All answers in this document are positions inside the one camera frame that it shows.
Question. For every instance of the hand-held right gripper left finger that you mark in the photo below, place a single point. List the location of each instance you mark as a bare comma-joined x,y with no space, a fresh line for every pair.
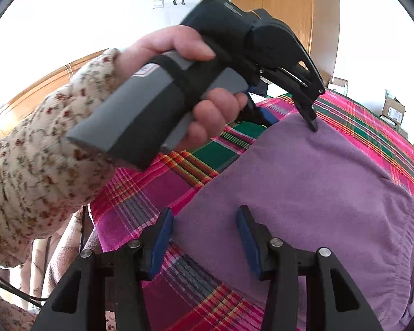
160,241

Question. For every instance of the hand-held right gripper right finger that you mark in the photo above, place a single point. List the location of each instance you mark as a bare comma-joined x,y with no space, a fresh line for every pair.
248,241

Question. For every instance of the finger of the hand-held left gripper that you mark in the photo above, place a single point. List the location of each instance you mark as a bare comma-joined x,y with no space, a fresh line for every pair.
265,115
312,120

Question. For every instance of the purple fleece pants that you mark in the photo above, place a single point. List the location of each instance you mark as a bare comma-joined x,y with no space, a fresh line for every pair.
314,186

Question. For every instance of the person's left forearm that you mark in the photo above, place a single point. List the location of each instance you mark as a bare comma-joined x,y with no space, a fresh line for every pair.
38,144

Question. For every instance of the person's left hand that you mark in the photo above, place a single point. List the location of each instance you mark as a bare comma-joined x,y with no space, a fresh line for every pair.
165,41

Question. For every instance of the white cardboard box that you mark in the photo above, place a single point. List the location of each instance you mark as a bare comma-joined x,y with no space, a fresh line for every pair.
340,85

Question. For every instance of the wooden wardrobe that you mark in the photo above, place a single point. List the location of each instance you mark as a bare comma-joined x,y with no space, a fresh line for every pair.
289,0

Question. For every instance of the plaid bed sheet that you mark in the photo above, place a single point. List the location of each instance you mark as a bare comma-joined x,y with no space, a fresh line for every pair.
131,193

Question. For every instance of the brown cardboard box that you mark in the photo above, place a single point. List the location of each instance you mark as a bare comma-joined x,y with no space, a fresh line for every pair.
393,108

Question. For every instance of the wooden headboard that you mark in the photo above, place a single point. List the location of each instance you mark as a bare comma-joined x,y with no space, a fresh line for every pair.
27,100

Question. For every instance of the white wall socket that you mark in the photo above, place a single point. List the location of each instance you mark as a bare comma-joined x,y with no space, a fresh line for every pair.
158,3

